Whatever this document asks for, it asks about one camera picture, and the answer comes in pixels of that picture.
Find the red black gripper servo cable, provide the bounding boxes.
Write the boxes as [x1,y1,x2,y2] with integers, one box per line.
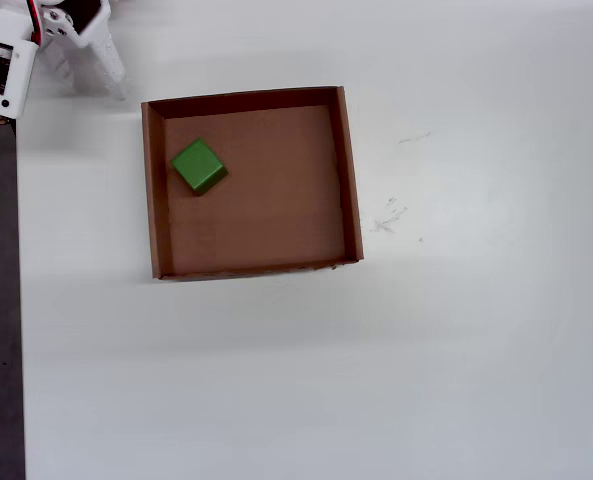
[25,0,45,46]

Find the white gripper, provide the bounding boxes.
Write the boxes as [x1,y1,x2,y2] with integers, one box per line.
[0,0,127,101]

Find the green cube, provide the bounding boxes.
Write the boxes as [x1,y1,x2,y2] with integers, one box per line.
[170,137,230,197]

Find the brown cardboard box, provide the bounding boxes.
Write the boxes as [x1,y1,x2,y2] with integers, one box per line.
[140,85,366,283]

